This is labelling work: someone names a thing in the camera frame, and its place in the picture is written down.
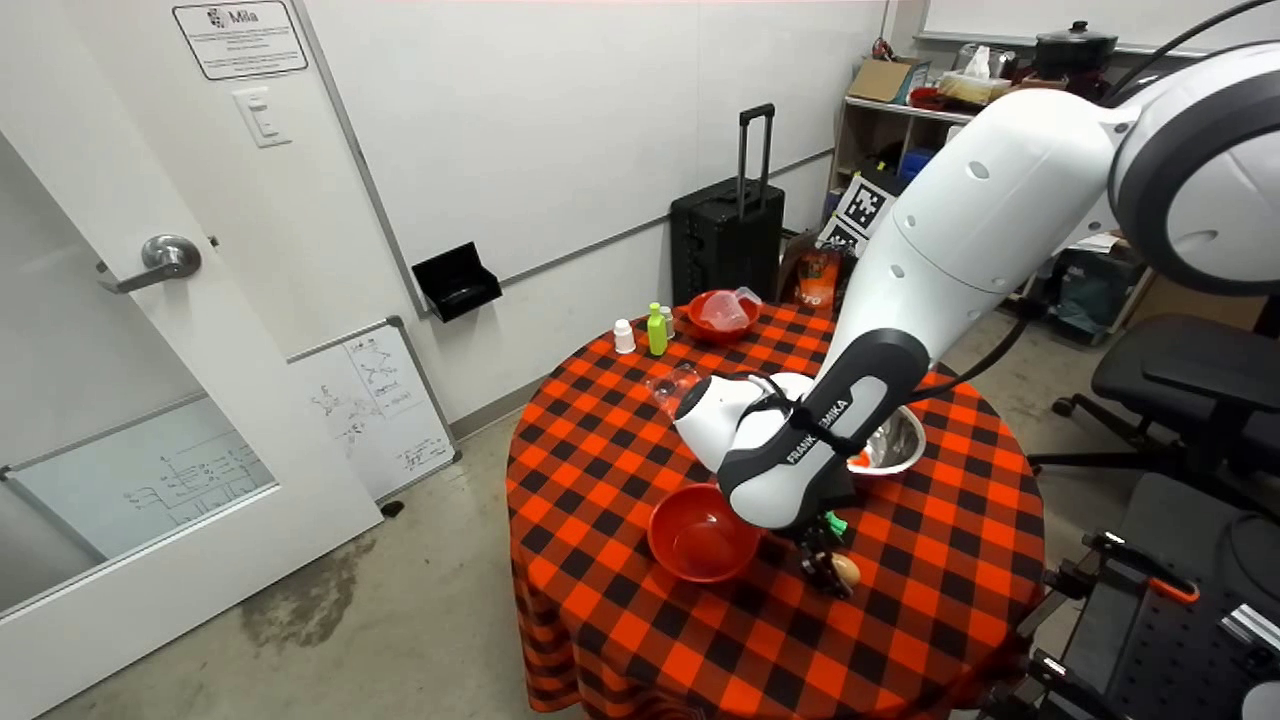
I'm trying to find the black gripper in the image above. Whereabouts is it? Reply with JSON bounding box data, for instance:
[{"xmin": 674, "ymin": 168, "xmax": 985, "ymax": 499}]
[{"xmin": 791, "ymin": 514, "xmax": 856, "ymax": 591}]

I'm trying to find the empty red plastic bowl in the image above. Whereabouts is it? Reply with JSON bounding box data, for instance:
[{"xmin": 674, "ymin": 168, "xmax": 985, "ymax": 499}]
[{"xmin": 644, "ymin": 482, "xmax": 768, "ymax": 588}]

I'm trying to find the silver metal bowl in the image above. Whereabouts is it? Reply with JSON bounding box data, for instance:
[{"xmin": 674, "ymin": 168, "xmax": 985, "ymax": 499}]
[{"xmin": 846, "ymin": 406, "xmax": 932, "ymax": 482}]

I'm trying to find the red bowl holding clear cup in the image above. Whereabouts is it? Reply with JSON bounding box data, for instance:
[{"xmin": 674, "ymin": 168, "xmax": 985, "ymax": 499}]
[{"xmin": 683, "ymin": 289, "xmax": 768, "ymax": 347}]

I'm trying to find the orange black checked tablecloth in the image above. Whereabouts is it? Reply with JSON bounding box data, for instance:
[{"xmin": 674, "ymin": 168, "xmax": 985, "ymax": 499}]
[{"xmin": 501, "ymin": 302, "xmax": 1051, "ymax": 720}]

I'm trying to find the clear plastic cup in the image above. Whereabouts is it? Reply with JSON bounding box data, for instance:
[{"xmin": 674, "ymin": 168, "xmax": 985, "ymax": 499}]
[{"xmin": 697, "ymin": 284, "xmax": 761, "ymax": 338}]

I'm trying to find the orange bag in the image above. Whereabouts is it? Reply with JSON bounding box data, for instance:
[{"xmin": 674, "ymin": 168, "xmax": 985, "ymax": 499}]
[{"xmin": 791, "ymin": 252, "xmax": 846, "ymax": 319}]

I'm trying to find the green bottle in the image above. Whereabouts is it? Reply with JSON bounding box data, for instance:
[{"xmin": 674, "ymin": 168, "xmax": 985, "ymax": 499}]
[{"xmin": 644, "ymin": 302, "xmax": 675, "ymax": 359}]

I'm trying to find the black suitcase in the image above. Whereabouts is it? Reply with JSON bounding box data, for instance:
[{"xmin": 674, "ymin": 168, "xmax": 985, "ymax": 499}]
[{"xmin": 667, "ymin": 101, "xmax": 787, "ymax": 308}]

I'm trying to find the black white fiducial marker board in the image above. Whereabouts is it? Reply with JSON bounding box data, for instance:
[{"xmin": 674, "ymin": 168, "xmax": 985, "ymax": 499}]
[{"xmin": 811, "ymin": 172, "xmax": 900, "ymax": 261}]

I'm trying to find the dark grey mounting platform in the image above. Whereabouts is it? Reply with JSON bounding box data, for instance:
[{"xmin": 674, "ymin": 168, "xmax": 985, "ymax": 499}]
[{"xmin": 1055, "ymin": 472, "xmax": 1280, "ymax": 720}]

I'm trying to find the dark teal bin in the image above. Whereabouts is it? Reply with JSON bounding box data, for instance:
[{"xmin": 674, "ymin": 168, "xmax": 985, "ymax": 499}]
[{"xmin": 1048, "ymin": 246, "xmax": 1139, "ymax": 342}]

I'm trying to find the black office chair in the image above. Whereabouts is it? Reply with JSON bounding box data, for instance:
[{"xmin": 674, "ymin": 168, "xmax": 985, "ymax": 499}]
[{"xmin": 1033, "ymin": 293, "xmax": 1280, "ymax": 518}]

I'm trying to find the white storage shelf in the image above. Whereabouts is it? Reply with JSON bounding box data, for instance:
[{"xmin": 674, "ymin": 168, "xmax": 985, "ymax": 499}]
[{"xmin": 835, "ymin": 87, "xmax": 985, "ymax": 214}]

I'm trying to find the small whiteboard with scribbles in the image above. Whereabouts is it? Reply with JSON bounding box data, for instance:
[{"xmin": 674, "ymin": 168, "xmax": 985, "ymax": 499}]
[{"xmin": 287, "ymin": 315, "xmax": 460, "ymax": 505}]

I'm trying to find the cardboard box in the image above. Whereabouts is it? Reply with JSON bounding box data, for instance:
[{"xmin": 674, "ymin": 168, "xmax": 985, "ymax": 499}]
[{"xmin": 848, "ymin": 58, "xmax": 919, "ymax": 109}]

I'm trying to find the white crumpled bag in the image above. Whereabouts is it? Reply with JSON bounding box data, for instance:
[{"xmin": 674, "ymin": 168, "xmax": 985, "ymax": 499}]
[{"xmin": 956, "ymin": 40, "xmax": 1014, "ymax": 86}]

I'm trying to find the black pot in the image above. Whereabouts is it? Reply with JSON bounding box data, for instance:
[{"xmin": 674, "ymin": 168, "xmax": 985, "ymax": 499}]
[{"xmin": 1033, "ymin": 18, "xmax": 1122, "ymax": 87}]

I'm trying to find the white door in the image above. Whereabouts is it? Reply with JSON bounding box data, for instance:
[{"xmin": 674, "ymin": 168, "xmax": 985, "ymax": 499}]
[{"xmin": 0, "ymin": 0, "xmax": 390, "ymax": 720}]

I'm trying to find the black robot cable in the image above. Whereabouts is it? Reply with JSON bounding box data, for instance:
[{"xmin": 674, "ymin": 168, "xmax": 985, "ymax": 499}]
[{"xmin": 916, "ymin": 302, "xmax": 1061, "ymax": 406}]

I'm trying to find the black wall holder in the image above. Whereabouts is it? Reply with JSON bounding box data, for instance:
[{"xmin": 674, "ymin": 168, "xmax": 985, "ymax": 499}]
[{"xmin": 410, "ymin": 239, "xmax": 506, "ymax": 325}]

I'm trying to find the silver door handle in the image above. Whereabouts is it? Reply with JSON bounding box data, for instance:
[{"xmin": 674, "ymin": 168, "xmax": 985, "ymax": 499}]
[{"xmin": 94, "ymin": 233, "xmax": 207, "ymax": 302}]

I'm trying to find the white wall sign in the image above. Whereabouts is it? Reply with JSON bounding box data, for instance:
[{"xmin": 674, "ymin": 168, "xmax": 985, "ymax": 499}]
[{"xmin": 170, "ymin": 0, "xmax": 313, "ymax": 86}]

